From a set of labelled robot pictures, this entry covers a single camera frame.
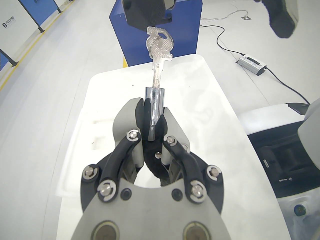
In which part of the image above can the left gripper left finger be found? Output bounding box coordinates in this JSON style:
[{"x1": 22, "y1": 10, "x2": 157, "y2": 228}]
[{"x1": 82, "y1": 97, "x2": 147, "y2": 203}]

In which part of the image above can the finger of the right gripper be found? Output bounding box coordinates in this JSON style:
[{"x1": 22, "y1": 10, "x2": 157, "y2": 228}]
[
  {"x1": 121, "y1": 0, "x2": 176, "y2": 32},
  {"x1": 252, "y1": 0, "x2": 299, "y2": 39}
]

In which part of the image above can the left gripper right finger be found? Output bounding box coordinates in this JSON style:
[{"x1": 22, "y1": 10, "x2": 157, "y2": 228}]
[{"x1": 160, "y1": 106, "x2": 223, "y2": 204}]

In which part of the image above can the chrome and black padlock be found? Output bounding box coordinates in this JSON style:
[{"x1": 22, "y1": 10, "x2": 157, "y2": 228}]
[{"x1": 142, "y1": 87, "x2": 176, "y2": 187}]

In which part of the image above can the silver key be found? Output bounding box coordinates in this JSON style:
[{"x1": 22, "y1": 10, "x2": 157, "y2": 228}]
[{"x1": 145, "y1": 26, "x2": 174, "y2": 88}]

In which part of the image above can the blue metal cabinet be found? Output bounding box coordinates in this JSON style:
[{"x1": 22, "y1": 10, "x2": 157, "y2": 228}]
[{"x1": 109, "y1": 0, "x2": 203, "y2": 67}]

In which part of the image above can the grey power adapter box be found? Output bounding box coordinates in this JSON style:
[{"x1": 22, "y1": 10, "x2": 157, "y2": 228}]
[{"x1": 235, "y1": 53, "x2": 268, "y2": 76}]

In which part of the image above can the robot body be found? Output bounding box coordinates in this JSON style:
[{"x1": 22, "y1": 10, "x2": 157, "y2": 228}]
[{"x1": 238, "y1": 102, "x2": 320, "y2": 240}]

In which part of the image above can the blue partition panel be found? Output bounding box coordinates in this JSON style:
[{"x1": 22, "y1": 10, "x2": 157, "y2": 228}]
[{"x1": 12, "y1": 0, "x2": 62, "y2": 33}]

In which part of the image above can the thin white cable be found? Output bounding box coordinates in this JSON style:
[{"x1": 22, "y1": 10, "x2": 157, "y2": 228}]
[{"x1": 200, "y1": 0, "x2": 250, "y2": 26}]

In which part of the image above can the black cable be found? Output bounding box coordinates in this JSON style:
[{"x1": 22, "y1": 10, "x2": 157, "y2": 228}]
[
  {"x1": 265, "y1": 67, "x2": 311, "y2": 104},
  {"x1": 199, "y1": 24, "x2": 246, "y2": 56}
]

